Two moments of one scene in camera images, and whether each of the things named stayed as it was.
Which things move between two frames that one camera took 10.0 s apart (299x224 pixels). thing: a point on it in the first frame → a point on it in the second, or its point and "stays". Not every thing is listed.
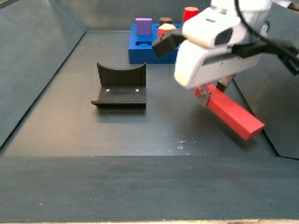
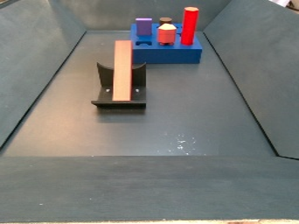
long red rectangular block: (237, 115) → (122, 71)
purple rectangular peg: (144, 26) stays
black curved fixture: (122, 87) stays
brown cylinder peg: (164, 20) stays
